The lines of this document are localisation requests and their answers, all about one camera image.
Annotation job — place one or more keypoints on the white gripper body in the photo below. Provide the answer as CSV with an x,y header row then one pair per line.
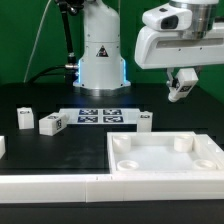
x,y
168,50

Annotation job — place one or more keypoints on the white square tabletop part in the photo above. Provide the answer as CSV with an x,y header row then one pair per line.
x,y
132,152

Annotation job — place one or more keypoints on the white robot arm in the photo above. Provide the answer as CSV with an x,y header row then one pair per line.
x,y
102,70

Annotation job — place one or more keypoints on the white fiducial marker sheet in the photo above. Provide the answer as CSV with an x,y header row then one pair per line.
x,y
103,116

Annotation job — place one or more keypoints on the white right obstacle wall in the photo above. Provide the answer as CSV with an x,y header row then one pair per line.
x,y
212,146

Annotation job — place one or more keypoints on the white obstacle wall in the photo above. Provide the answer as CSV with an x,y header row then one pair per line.
x,y
212,146
108,188
2,146

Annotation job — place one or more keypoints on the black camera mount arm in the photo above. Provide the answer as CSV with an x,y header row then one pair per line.
x,y
69,7

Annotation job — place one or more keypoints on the white front obstacle wall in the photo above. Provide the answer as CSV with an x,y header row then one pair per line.
x,y
108,188

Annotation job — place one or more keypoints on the white left obstacle wall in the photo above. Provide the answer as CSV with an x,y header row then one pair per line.
x,y
2,146

